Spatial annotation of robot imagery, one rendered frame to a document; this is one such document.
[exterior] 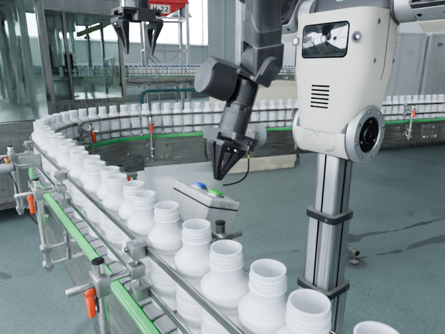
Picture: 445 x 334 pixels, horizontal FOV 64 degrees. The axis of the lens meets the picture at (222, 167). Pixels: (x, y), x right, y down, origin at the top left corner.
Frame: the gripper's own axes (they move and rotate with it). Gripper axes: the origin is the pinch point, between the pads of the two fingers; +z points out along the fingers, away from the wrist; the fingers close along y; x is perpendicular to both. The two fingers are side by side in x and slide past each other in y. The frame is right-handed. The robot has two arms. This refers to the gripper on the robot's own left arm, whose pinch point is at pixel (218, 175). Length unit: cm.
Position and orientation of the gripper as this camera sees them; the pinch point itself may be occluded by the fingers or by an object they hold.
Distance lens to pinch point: 71.8
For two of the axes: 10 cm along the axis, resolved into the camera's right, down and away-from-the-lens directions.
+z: -2.8, 9.6, 0.6
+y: 6.0, 2.3, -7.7
